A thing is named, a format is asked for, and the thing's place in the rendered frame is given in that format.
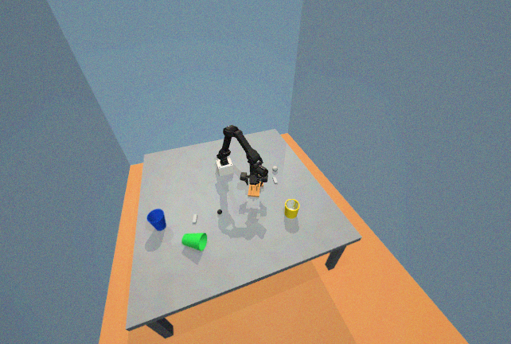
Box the green cup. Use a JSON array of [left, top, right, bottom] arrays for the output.
[[181, 233, 207, 251]]

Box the blue cup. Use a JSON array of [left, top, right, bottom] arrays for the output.
[[147, 209, 166, 231]]

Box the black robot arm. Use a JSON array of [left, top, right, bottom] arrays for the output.
[[217, 125, 268, 185]]

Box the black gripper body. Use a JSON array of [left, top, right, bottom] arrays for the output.
[[240, 171, 268, 182]]

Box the yellow open cylinder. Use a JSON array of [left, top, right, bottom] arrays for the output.
[[285, 199, 299, 220]]

